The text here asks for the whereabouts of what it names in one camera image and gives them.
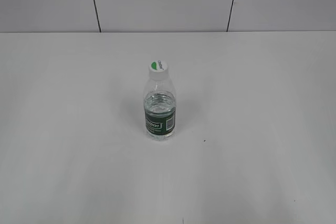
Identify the white green bottle cap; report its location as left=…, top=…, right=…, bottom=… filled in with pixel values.
left=149, top=60, right=169, bottom=81

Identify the clear Cestbon water bottle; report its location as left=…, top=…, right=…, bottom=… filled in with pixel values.
left=143, top=74, right=176, bottom=141

